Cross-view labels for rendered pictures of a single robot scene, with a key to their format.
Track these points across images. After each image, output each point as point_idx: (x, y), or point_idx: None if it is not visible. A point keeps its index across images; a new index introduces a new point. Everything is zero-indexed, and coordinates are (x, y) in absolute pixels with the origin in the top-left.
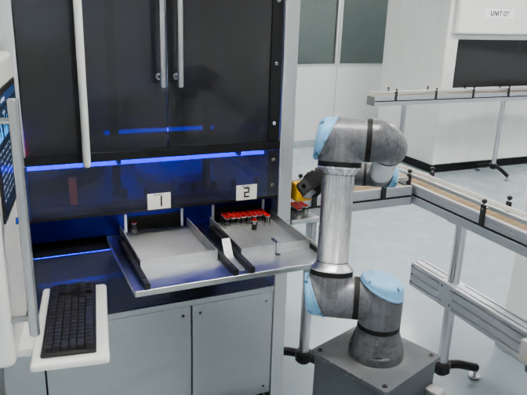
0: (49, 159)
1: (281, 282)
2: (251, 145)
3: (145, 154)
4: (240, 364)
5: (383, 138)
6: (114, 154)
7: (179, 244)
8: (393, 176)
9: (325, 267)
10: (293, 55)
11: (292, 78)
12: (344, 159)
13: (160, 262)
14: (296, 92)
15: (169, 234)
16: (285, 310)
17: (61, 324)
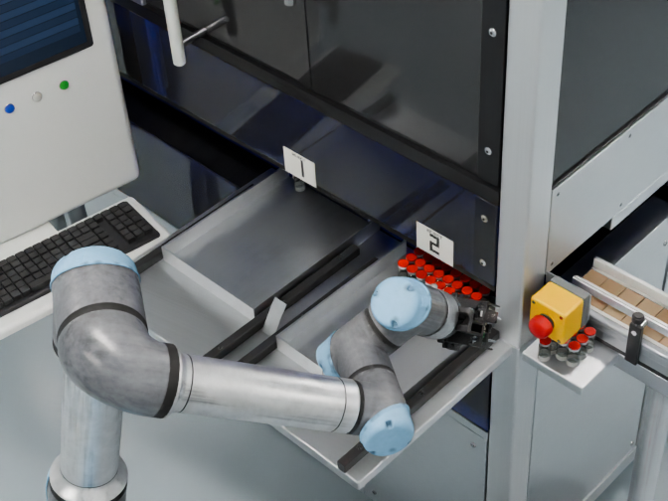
0: (165, 22)
1: (502, 439)
2: (441, 166)
3: (276, 82)
4: (431, 498)
5: (63, 357)
6: (238, 59)
7: (288, 254)
8: (360, 433)
9: (56, 464)
10: (529, 31)
11: (525, 81)
12: (54, 339)
13: (183, 266)
14: (534, 112)
15: (322, 227)
16: (508, 488)
17: (19, 263)
